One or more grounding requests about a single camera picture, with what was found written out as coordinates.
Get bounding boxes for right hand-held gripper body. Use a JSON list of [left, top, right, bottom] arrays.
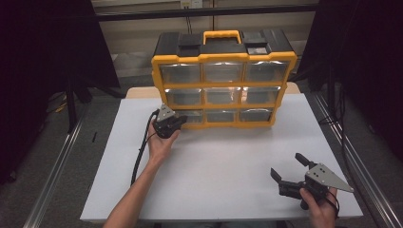
[[278, 162, 355, 211]]

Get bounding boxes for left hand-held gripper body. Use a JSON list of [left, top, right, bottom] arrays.
[[153, 104, 179, 140]]

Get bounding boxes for clear plastic drawer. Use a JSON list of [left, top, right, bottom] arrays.
[[174, 109, 203, 124]]

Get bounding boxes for yellow and black drawer organizer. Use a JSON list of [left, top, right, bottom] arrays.
[[151, 28, 298, 129]]

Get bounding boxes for person's left hand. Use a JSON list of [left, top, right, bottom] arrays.
[[146, 122, 182, 168]]

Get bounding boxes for person's right hand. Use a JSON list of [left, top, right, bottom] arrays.
[[298, 186, 340, 228]]

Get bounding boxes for set of clear organizer bins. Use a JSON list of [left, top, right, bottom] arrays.
[[159, 61, 290, 124]]

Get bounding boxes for black stand pole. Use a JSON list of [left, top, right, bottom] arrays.
[[65, 79, 79, 133]]

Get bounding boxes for black horizontal bar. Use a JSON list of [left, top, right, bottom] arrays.
[[94, 3, 319, 23]]

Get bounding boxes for black curtain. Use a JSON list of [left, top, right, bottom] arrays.
[[297, 0, 403, 160], [0, 0, 121, 184]]

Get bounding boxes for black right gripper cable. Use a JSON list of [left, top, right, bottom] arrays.
[[326, 189, 341, 219]]

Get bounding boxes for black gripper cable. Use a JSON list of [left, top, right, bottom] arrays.
[[130, 108, 161, 186], [326, 189, 341, 219]]

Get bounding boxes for metal floor rail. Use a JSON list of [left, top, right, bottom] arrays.
[[312, 93, 403, 228], [23, 104, 89, 228]]

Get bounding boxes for black floor cable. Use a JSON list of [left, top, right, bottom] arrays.
[[317, 85, 351, 179]]

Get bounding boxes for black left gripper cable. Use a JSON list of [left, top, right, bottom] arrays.
[[130, 108, 161, 186]]

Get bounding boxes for white wall outlet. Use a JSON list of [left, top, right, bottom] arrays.
[[180, 0, 203, 10]]

